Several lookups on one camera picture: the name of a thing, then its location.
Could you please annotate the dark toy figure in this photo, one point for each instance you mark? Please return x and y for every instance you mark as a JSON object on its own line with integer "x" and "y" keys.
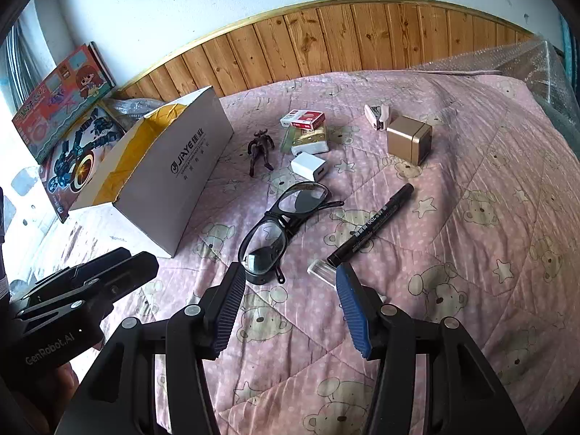
{"x": 260, "y": 149}

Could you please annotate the bubble wrap sheet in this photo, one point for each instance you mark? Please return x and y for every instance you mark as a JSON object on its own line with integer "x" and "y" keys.
{"x": 521, "y": 77}

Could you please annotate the black framed glasses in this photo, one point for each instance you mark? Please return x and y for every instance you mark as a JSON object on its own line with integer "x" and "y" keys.
{"x": 278, "y": 217}

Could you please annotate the robot toy box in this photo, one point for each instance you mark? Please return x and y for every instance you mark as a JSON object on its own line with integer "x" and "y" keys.
{"x": 77, "y": 158}

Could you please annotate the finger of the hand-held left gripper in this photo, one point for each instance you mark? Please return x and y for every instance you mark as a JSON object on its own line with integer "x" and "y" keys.
{"x": 136, "y": 272}
{"x": 90, "y": 269}

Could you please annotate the pink bear print blanket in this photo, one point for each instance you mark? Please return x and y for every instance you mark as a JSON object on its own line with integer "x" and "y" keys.
{"x": 453, "y": 235}

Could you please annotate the pink doll toy box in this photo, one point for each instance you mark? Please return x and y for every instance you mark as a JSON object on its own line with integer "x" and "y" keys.
{"x": 63, "y": 95}

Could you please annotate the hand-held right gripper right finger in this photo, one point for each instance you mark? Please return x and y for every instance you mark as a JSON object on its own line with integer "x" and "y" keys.
{"x": 353, "y": 312}

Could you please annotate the black marker pen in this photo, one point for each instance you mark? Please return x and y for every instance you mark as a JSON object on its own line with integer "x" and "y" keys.
{"x": 369, "y": 226}

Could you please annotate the white charger plug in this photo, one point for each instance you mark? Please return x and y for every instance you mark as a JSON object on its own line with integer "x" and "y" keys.
{"x": 308, "y": 166}

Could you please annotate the white and gold pack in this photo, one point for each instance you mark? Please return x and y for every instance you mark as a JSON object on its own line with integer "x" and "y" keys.
{"x": 310, "y": 141}

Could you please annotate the person's left hand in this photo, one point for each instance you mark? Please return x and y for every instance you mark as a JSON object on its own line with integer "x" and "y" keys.
{"x": 63, "y": 380}

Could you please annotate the red card box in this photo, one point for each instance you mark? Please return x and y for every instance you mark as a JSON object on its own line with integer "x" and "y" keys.
{"x": 303, "y": 119}

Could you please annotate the clear plastic bag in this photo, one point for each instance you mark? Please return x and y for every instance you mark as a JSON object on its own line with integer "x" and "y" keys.
{"x": 131, "y": 111}

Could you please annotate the pink stapler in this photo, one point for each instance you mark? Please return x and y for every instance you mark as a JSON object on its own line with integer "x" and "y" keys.
{"x": 378, "y": 115}

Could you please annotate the clear plastic tube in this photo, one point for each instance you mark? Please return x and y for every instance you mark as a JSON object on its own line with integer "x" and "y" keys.
{"x": 322, "y": 269}

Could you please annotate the white cardboard box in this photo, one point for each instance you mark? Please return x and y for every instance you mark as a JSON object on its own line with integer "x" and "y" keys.
{"x": 181, "y": 167}

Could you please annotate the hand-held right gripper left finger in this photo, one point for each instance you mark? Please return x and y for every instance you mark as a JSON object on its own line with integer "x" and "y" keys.
{"x": 229, "y": 312}

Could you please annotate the gold cube box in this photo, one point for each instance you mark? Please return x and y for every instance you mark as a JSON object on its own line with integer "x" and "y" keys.
{"x": 408, "y": 140}

